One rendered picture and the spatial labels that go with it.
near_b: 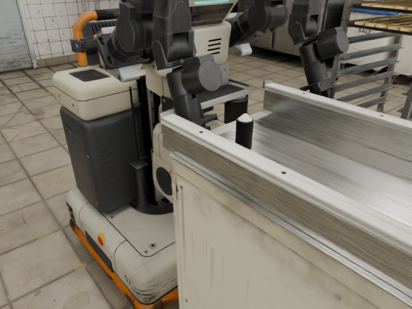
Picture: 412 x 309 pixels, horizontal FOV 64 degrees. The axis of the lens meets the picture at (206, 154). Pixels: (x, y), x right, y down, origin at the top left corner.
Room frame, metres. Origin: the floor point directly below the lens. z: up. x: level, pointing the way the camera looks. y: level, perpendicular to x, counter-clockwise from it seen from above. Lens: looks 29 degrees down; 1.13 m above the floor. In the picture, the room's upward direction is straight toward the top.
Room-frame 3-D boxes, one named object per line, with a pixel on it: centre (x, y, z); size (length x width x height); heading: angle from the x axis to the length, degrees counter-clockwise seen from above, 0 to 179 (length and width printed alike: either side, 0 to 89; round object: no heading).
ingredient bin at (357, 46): (4.14, -2.01, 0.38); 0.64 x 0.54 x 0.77; 132
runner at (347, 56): (2.08, -1.03, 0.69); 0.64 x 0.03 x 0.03; 124
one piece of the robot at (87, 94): (1.24, 0.26, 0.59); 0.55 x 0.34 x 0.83; 132
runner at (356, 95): (2.08, -1.03, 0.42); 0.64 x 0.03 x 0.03; 124
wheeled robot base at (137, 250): (1.17, 0.20, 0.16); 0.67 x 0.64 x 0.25; 42
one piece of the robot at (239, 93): (0.95, 0.00, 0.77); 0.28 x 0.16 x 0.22; 132
